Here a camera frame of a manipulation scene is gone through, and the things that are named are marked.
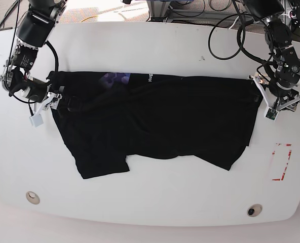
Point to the white table grommet left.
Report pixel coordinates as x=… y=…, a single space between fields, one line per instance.
x=32 y=197

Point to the aluminium frame rail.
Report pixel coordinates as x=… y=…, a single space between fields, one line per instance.
x=190 y=16

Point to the table grommet hole right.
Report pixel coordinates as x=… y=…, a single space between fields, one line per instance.
x=254 y=210

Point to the black t-shirt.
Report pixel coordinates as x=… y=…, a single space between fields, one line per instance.
x=103 y=118

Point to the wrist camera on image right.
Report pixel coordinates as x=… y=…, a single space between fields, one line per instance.
x=271 y=113

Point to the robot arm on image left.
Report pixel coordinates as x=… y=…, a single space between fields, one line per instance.
x=29 y=36

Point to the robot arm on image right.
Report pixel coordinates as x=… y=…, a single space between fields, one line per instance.
x=284 y=69

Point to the red tape rectangle marking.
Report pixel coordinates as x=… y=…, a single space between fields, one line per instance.
x=279 y=162

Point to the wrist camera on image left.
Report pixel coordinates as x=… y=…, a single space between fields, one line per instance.
x=36 y=120

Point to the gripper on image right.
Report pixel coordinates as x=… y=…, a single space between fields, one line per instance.
x=276 y=99

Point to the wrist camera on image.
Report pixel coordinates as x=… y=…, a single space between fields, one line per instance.
x=36 y=120
x=271 y=113

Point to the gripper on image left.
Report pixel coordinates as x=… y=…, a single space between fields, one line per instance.
x=38 y=91

